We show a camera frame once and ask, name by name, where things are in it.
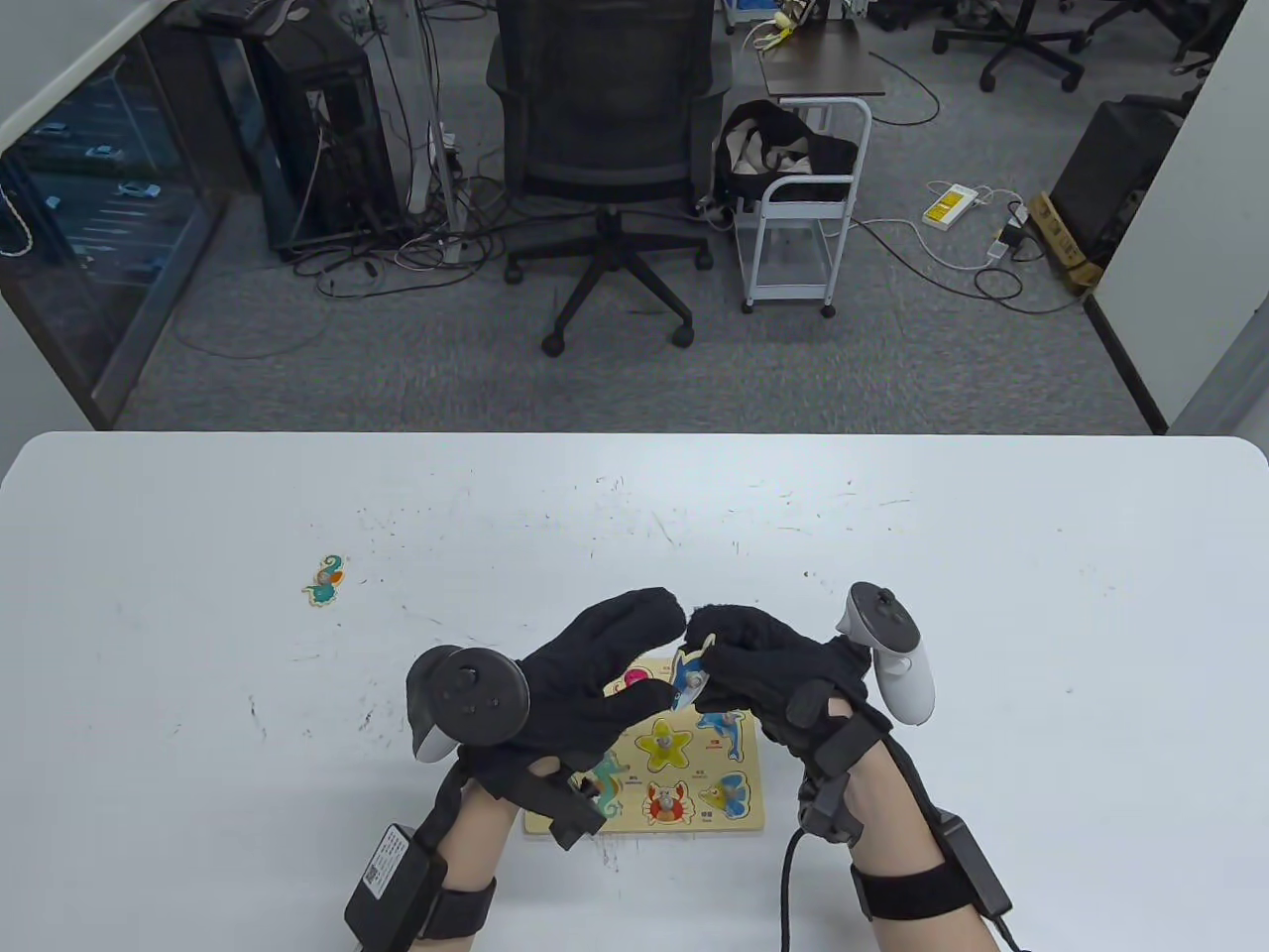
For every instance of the person's right hand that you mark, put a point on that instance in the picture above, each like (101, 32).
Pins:
(773, 664)

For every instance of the person's left hand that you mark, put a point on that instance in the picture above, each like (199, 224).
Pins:
(575, 684)

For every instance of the plain wooden puzzle piece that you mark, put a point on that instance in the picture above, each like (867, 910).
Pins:
(691, 674)
(634, 680)

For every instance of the yellow starfish puzzle piece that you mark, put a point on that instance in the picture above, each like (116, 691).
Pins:
(662, 746)

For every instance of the yellow blue fish puzzle piece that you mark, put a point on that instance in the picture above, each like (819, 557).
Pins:
(726, 793)

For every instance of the wooden animal puzzle frame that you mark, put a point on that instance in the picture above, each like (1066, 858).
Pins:
(694, 778)

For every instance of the red crab puzzle piece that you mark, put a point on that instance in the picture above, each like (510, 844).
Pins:
(666, 803)

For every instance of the seahorse puzzle piece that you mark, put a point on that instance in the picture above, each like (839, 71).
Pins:
(325, 580)

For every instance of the person's right forearm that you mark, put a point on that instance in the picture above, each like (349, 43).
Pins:
(892, 823)

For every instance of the person's left forearm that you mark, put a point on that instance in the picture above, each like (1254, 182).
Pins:
(481, 843)

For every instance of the black white handheld controller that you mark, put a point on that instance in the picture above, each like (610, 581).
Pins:
(476, 694)
(882, 620)

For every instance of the black labelled wrist box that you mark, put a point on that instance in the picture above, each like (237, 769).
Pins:
(392, 883)
(977, 863)

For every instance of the white rolling cart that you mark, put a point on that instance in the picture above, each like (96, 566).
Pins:
(808, 185)

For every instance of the power adapter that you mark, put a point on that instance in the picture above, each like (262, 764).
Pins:
(1009, 238)

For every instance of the yellow white power strip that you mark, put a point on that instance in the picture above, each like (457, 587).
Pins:
(949, 206)

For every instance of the cardboard box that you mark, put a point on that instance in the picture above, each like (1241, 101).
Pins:
(1063, 243)

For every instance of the black bag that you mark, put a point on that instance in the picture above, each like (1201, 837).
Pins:
(763, 124)

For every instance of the white desk leg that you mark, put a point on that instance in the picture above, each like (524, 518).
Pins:
(441, 149)

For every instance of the black mesh office chair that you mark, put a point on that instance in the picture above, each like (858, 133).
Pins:
(605, 99)

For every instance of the dark brown side desk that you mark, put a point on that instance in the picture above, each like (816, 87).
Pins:
(823, 64)

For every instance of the black cabinet box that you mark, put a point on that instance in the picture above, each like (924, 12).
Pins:
(1115, 169)

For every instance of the black computer tower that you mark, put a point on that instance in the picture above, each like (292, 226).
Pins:
(337, 129)

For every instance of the glass partition panel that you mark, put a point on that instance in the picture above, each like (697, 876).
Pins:
(109, 228)

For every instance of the black swivel office chair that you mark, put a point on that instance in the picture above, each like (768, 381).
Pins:
(1150, 15)
(1026, 40)

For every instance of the black keyboard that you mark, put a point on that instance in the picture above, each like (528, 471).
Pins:
(243, 12)

